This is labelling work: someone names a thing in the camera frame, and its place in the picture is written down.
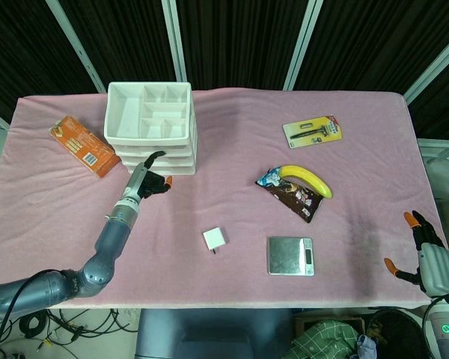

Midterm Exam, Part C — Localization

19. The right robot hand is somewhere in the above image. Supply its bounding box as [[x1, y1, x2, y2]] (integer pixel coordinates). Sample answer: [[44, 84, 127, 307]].
[[383, 210, 449, 299]]

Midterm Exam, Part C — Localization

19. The pink tablecloth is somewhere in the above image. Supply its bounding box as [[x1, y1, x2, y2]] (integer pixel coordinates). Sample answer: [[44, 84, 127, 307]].
[[0, 88, 449, 310]]

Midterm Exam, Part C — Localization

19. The white charger plug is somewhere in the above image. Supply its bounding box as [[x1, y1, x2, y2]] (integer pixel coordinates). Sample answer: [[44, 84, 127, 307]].
[[203, 226, 229, 256]]

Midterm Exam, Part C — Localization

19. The white metal frame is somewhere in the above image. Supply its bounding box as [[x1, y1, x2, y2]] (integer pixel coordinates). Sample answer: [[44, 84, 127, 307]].
[[417, 138, 449, 168]]

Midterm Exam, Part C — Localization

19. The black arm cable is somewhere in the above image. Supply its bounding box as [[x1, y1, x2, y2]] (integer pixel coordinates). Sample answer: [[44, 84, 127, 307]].
[[0, 269, 59, 359]]

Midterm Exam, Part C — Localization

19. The yellow banana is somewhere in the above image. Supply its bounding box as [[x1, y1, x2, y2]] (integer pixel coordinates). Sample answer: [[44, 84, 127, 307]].
[[278, 165, 333, 199]]

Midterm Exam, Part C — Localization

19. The clear lowest drawer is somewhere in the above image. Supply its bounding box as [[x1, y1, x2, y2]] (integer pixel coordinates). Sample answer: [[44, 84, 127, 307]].
[[125, 163, 198, 177]]

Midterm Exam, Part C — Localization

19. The black waste bin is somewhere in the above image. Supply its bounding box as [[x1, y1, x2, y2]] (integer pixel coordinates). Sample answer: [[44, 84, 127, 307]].
[[366, 307, 432, 359]]

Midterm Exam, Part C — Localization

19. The razor in yellow blister pack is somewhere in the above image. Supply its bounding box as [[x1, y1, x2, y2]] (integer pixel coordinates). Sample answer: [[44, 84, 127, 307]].
[[282, 114, 345, 150]]

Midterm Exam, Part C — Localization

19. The white plastic drawer cabinet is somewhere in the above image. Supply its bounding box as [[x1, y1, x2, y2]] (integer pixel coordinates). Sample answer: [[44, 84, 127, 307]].
[[103, 81, 199, 177]]

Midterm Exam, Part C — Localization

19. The white aluminium partition post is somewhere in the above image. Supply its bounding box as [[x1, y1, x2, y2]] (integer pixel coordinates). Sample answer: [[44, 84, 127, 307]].
[[282, 0, 325, 91], [160, 0, 191, 91], [403, 29, 449, 105], [46, 0, 106, 94]]

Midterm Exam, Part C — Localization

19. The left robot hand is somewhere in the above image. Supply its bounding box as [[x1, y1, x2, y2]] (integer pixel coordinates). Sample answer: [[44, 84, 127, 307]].
[[120, 150, 174, 205]]

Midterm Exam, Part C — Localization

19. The white and blue cloth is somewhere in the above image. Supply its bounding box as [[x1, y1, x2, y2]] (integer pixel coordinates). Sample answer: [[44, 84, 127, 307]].
[[356, 334, 379, 359]]

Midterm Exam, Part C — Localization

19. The silver digital kitchen scale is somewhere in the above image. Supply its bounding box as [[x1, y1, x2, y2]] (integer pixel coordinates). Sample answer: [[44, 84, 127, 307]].
[[266, 236, 316, 277]]

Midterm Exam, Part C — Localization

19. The black coiled floor cable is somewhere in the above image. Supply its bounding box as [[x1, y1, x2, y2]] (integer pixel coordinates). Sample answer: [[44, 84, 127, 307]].
[[19, 310, 48, 340]]

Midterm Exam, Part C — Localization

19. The orange cardboard box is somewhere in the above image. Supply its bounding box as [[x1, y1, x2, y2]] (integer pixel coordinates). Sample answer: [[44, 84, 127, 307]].
[[49, 114, 122, 180]]

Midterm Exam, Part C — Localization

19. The green plaid cloth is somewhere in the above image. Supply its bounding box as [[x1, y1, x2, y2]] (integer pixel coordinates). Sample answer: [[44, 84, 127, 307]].
[[290, 319, 364, 359]]

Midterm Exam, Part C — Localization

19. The dark brown snack bag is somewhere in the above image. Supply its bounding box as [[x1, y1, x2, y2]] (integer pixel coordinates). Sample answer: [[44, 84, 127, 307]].
[[254, 166, 325, 224]]

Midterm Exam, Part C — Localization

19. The clear drawer under tray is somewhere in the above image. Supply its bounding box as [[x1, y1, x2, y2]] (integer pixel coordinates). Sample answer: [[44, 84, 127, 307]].
[[112, 143, 198, 156]]

